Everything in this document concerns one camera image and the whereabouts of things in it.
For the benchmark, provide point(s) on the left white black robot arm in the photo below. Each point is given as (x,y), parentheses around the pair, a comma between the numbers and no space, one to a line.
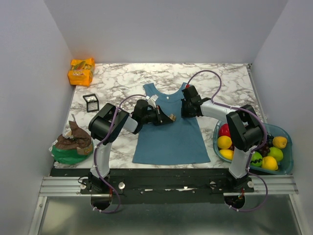
(107,125)

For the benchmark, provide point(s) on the green apple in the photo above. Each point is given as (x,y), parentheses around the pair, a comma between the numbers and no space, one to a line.
(276,153)

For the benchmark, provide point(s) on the gold red brooch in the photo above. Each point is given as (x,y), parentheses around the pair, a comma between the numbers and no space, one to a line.
(172,117)

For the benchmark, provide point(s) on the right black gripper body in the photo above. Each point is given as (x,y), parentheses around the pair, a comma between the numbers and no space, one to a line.
(185,109)

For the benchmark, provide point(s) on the brown green snack bag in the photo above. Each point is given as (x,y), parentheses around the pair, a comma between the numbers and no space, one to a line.
(72,147)

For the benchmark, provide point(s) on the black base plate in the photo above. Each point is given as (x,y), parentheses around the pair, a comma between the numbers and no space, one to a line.
(159,186)

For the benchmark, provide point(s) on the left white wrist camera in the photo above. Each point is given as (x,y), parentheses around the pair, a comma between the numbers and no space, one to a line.
(152,100)

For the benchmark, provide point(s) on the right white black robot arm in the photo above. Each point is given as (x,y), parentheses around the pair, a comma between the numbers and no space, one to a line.
(247,131)

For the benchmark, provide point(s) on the blue tank top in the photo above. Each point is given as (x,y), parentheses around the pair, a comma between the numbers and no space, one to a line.
(177,143)

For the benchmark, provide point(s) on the red dragon fruit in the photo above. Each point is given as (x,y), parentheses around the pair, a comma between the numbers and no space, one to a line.
(224,130)

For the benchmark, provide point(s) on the orange snack packet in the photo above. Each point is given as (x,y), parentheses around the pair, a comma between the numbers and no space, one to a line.
(81,72)

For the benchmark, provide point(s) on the black brooch box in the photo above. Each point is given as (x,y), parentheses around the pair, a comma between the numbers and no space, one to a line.
(92,103)

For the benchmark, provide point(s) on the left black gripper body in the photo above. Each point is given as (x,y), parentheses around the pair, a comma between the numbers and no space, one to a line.
(156,116)

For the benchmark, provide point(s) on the yellow lemon upper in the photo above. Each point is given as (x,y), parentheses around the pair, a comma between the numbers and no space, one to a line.
(224,142)

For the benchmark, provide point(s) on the yellow lemon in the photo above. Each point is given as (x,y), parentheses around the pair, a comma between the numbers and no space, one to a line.
(227,153)
(269,163)
(224,142)

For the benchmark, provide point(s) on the yellow lemon lower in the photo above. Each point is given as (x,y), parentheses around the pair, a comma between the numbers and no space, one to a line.
(227,153)

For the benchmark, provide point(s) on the yellow lemon front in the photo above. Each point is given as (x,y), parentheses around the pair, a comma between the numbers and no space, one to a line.
(269,163)

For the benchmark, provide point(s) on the green toy with black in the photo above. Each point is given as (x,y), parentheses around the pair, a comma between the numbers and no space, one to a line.
(256,159)

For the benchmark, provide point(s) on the purple grapes bunch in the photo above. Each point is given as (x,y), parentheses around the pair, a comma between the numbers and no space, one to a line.
(265,149)

